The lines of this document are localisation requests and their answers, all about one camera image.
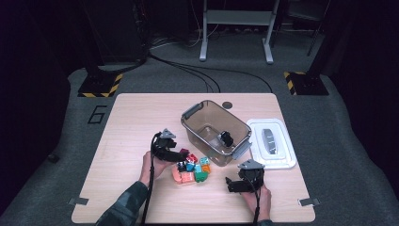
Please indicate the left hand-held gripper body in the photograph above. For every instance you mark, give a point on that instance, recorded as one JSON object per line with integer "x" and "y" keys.
{"x": 161, "y": 147}

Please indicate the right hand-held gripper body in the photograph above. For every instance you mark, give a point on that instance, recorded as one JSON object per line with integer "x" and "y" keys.
{"x": 251, "y": 179}

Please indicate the dark red toy block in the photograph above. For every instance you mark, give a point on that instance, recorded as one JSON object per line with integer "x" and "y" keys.
{"x": 184, "y": 152}

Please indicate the black toy block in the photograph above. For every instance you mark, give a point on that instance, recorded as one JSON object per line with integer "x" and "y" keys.
{"x": 182, "y": 166}

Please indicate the red and white toy block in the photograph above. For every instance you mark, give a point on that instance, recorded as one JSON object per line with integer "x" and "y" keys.
{"x": 192, "y": 158}

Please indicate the pink toy block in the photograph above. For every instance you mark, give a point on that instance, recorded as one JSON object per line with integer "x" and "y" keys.
{"x": 176, "y": 175}

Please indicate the salmon toy block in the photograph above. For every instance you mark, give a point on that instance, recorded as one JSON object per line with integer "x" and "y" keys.
{"x": 188, "y": 178}

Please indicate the light blue toy block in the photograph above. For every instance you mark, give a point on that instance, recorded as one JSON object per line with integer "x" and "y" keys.
{"x": 198, "y": 169}

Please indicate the transparent brown storage box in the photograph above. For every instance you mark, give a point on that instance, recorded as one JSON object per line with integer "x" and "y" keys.
{"x": 200, "y": 147}

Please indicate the green toy block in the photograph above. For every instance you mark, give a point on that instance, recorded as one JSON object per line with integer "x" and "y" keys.
{"x": 201, "y": 176}

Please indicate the white toy car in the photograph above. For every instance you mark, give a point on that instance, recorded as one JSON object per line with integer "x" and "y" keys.
{"x": 226, "y": 138}

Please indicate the person's left hand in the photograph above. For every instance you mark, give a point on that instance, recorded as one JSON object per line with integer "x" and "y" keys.
{"x": 153, "y": 168}

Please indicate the person's right hand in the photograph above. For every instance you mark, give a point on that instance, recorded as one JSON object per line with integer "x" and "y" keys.
{"x": 260, "y": 202}

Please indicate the teal printed toy block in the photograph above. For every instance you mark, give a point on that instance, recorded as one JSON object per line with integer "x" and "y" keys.
{"x": 204, "y": 161}

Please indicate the orange toy block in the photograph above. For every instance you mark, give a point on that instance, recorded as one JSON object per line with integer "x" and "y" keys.
{"x": 206, "y": 169}

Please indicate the black stand with striped base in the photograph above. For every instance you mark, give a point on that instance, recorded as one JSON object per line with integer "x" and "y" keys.
{"x": 100, "y": 84}
{"x": 306, "y": 83}

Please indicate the small dark floor object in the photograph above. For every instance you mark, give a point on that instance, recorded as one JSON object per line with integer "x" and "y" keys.
{"x": 52, "y": 158}

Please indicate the black equipment cabinet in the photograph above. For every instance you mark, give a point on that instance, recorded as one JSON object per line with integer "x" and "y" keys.
{"x": 119, "y": 31}

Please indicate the white metal desk frame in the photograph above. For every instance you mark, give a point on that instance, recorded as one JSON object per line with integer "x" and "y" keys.
{"x": 238, "y": 17}

